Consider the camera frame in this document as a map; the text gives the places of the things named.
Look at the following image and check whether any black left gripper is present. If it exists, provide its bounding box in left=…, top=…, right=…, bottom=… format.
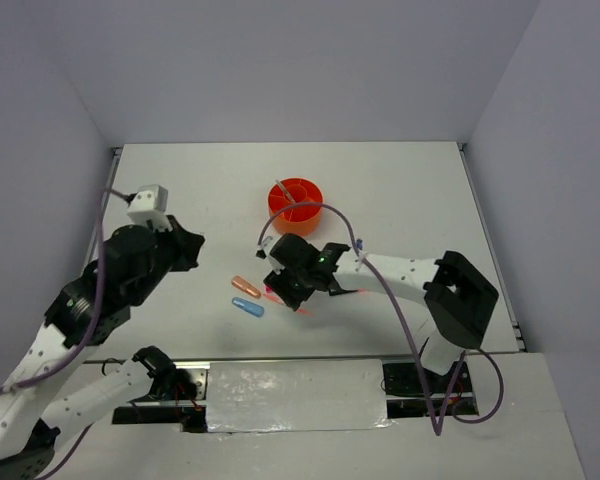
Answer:
left=132, top=213, right=206, bottom=304

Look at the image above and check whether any clear white pen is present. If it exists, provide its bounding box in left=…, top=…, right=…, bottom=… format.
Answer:
left=275, top=179, right=296, bottom=204

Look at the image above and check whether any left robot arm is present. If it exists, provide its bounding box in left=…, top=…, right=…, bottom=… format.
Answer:
left=0, top=215, right=204, bottom=479

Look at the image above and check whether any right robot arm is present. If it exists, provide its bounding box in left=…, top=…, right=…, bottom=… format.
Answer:
left=256, top=233, right=499, bottom=391

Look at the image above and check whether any thin orange pen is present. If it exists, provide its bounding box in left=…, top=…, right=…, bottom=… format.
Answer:
left=262, top=293, right=312, bottom=316

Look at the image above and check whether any orange round compartment organizer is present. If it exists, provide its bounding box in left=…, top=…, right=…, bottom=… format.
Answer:
left=267, top=178, right=324, bottom=237

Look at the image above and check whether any orange capsule eraser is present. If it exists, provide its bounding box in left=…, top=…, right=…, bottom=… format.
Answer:
left=231, top=276, right=261, bottom=298

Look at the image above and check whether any blue capsule eraser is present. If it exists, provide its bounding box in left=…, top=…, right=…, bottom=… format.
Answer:
left=231, top=297, right=265, bottom=318

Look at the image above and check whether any silver foil covered panel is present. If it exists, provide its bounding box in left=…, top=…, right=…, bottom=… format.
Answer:
left=206, top=359, right=391, bottom=433

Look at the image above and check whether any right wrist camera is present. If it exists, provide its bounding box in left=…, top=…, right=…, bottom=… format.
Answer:
left=256, top=236, right=277, bottom=259

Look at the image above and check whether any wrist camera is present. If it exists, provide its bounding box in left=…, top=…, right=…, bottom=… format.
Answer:
left=127, top=184, right=172, bottom=232
left=256, top=236, right=277, bottom=259

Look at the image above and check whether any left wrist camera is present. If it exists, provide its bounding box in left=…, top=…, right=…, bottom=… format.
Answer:
left=127, top=184, right=172, bottom=232

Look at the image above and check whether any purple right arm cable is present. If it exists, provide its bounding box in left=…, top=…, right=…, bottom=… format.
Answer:
left=257, top=203, right=505, bottom=437

